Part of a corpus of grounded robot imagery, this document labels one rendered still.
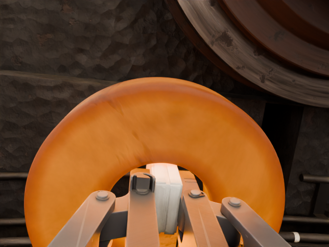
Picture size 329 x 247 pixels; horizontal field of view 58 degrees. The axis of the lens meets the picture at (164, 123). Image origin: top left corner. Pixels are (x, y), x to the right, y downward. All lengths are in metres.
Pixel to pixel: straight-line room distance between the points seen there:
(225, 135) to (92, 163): 0.07
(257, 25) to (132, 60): 0.22
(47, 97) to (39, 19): 0.12
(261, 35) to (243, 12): 0.03
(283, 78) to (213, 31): 0.09
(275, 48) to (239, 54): 0.04
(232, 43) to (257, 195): 0.19
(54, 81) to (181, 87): 0.30
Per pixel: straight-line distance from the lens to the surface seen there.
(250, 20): 0.32
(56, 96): 0.44
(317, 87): 0.38
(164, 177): 0.16
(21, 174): 0.47
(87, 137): 0.16
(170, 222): 0.16
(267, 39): 0.33
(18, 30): 0.51
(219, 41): 0.33
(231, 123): 0.17
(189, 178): 0.18
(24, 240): 0.41
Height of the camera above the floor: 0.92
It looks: 12 degrees down
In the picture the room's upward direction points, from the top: 6 degrees clockwise
